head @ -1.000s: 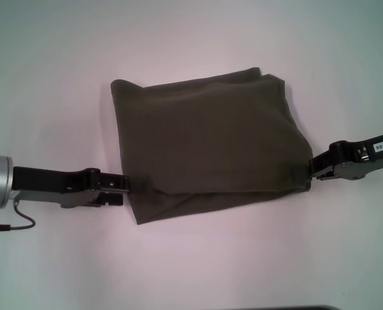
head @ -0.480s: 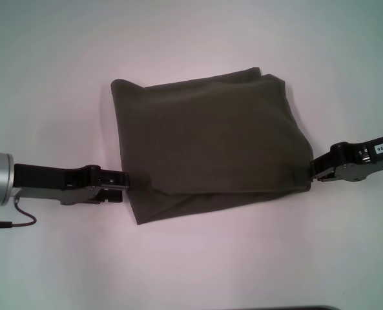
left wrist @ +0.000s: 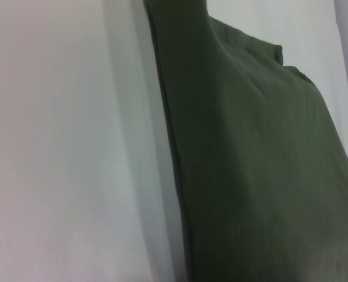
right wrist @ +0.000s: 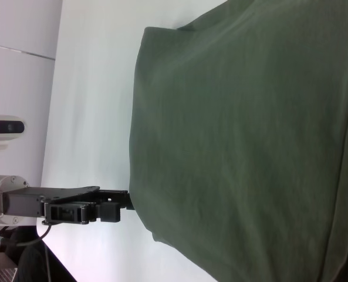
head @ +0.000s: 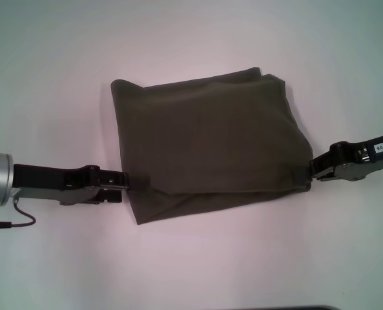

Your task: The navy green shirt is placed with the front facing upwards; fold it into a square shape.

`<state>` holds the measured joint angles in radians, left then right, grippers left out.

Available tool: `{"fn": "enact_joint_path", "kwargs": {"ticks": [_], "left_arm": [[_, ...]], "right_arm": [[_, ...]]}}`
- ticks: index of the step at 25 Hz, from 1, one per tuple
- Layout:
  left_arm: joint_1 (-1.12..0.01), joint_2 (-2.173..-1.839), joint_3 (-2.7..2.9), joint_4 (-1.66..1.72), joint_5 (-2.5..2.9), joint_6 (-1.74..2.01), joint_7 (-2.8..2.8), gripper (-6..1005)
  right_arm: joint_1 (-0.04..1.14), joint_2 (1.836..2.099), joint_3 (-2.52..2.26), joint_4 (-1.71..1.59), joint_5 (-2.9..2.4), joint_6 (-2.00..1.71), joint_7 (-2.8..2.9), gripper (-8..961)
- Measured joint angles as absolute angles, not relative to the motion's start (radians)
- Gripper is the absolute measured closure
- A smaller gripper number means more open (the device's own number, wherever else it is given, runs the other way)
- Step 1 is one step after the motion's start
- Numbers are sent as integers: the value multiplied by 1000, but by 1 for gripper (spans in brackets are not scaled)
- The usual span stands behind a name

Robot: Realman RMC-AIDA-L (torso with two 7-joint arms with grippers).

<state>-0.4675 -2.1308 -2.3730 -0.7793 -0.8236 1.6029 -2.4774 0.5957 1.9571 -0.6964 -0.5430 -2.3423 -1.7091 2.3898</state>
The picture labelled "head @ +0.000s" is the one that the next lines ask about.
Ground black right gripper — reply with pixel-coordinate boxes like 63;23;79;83
308;129;383;182

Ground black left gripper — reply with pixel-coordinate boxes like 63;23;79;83
12;163;152;207

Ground dark green printed T-shirt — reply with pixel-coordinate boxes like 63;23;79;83
109;67;315;226

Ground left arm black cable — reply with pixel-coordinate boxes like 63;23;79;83
0;198;37;231

